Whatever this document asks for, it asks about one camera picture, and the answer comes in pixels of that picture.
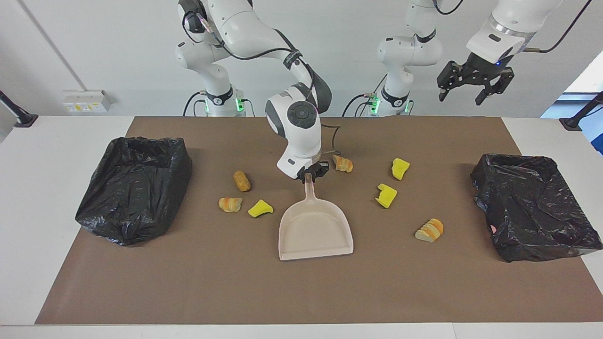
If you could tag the white wall outlet box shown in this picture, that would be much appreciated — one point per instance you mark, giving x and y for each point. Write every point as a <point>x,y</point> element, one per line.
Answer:
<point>85,101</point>

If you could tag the yellow sponge with green backing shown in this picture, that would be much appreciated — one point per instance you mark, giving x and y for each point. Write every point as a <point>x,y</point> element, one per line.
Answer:
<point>400,168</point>

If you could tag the orange striped bread piece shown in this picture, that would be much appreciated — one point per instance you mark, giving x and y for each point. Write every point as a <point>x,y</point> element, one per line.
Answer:
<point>230,204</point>
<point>429,230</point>
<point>344,164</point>

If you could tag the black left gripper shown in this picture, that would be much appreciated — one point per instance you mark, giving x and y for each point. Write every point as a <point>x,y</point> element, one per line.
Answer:
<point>478,70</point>

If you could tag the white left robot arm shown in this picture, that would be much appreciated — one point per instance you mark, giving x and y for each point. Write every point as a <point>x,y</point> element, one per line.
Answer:
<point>405,52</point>

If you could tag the notched yellow sponge piece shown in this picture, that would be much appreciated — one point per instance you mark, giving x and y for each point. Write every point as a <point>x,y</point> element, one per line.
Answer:
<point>386,197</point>

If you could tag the black bag bin pink spot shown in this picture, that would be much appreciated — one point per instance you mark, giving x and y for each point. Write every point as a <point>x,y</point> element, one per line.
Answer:
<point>532,212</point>

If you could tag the brown table mat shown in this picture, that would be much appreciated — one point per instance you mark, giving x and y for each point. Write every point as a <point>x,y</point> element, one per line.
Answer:
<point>301,282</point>

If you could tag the beige plastic dustpan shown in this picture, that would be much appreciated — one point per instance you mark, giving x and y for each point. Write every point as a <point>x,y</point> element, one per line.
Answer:
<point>313,230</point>

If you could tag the black bag lined bin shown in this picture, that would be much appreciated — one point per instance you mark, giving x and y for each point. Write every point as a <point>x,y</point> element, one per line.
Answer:
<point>132,188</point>

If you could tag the small yellow sponge wedge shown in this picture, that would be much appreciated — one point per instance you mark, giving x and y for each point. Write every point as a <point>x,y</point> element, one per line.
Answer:
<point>260,208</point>

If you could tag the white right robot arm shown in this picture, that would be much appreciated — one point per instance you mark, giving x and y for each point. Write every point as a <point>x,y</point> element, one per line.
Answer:
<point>245,28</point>

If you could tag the black clamp stand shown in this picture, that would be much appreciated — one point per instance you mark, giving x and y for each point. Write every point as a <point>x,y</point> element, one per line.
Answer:
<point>23,120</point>
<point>572,123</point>

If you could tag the brown oval bread roll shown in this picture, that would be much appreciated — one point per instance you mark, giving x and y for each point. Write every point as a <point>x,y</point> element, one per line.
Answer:
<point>241,181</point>

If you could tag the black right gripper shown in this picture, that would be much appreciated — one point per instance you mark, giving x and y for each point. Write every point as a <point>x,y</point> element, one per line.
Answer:
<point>319,168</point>

